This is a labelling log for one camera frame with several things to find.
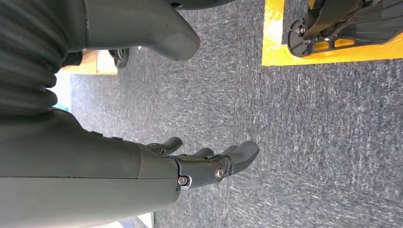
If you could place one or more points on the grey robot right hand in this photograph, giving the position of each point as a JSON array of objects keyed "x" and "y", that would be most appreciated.
[{"x": 78, "y": 176}]

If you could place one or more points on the pale wooden board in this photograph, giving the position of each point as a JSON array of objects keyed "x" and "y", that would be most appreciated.
[{"x": 91, "y": 64}]

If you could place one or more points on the black caster wheel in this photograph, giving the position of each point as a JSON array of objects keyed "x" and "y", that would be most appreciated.
[{"x": 119, "y": 57}]

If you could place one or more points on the dark robot body shell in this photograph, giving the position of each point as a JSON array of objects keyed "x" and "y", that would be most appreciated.
[{"x": 201, "y": 3}]

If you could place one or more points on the yellow metal frame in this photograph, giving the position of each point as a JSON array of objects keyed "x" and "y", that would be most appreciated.
[{"x": 273, "y": 31}]

